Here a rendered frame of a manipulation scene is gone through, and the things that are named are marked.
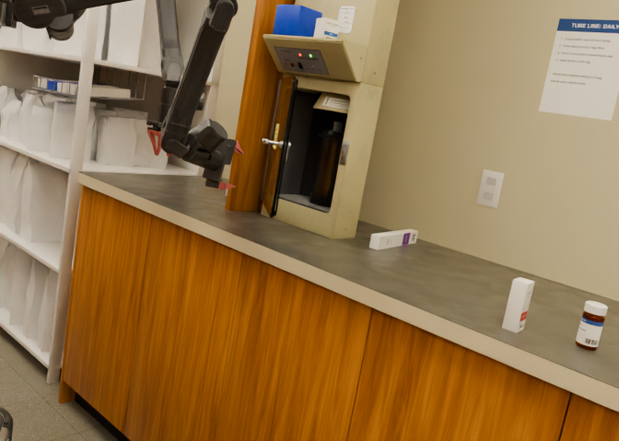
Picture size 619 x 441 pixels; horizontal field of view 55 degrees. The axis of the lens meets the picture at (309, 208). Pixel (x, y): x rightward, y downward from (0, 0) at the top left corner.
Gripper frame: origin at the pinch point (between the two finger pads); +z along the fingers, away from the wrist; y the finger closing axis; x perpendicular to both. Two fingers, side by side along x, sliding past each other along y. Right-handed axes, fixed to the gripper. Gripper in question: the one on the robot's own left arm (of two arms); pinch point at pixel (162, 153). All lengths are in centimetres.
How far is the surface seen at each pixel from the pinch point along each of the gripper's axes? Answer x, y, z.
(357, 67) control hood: -47, 27, -34
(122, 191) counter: 23.0, 3.7, 16.5
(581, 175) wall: -102, 69, -14
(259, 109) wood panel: -10.2, 28.4, -17.7
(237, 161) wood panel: -9.2, 22.8, 0.1
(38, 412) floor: 53, -1, 110
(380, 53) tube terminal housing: -48, 36, -39
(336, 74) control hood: -41, 26, -31
